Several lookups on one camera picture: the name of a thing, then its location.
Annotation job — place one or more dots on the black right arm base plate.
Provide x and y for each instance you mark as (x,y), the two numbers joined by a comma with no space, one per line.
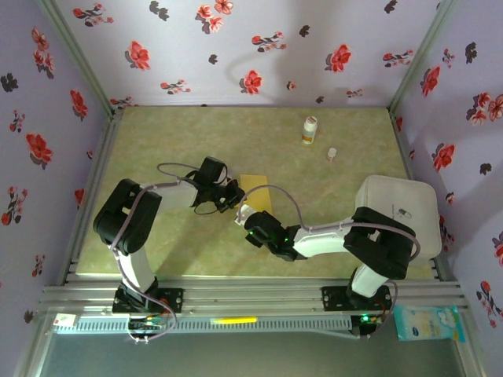
(334,298)

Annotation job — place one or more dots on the small white pill bottle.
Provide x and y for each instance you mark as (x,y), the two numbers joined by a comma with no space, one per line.
(332,155)

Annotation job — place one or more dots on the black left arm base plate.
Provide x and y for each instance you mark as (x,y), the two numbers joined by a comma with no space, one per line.
(173,300)

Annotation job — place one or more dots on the aluminium table side rail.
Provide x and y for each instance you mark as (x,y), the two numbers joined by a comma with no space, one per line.
(401,141)
(101,157)

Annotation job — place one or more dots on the blue wet wipes pack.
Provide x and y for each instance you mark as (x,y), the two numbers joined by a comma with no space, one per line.
(430,324)

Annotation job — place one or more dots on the yellow paper sheet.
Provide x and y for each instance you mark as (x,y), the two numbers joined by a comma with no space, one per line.
(259,192)

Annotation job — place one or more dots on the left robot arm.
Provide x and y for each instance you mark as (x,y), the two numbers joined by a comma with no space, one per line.
(125,220)

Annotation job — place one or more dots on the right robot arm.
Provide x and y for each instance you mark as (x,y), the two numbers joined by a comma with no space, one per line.
(377,243)

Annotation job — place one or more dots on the yellow label strip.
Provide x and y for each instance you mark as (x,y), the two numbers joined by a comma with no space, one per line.
(233,320)

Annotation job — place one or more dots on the aluminium corner post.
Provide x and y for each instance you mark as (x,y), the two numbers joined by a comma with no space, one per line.
(78,55)
(424,51)

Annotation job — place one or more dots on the long aluminium mounting rail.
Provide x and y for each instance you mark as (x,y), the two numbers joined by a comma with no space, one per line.
(251,294)

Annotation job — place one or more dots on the aluminium lower frame bar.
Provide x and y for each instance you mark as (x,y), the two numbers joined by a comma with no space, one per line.
(471,345)
(35,345)

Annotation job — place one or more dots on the large white pill bottle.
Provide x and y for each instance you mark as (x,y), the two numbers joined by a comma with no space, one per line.
(309,131)

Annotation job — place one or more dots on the small white sticker label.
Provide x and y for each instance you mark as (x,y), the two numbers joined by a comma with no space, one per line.
(65,320)

